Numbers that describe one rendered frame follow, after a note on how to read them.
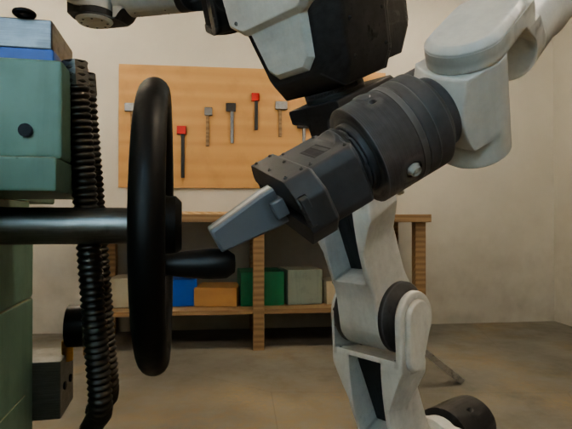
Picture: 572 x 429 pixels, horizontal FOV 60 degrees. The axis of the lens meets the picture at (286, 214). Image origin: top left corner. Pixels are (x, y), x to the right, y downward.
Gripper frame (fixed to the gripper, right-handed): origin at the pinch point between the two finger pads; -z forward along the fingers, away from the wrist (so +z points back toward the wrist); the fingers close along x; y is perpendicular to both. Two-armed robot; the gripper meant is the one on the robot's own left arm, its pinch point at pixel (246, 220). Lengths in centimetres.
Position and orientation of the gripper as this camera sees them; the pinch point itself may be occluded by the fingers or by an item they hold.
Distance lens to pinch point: 40.3
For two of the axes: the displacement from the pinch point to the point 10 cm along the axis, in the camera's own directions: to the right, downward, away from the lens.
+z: 8.5, -5.0, 1.8
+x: -3.3, -2.3, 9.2
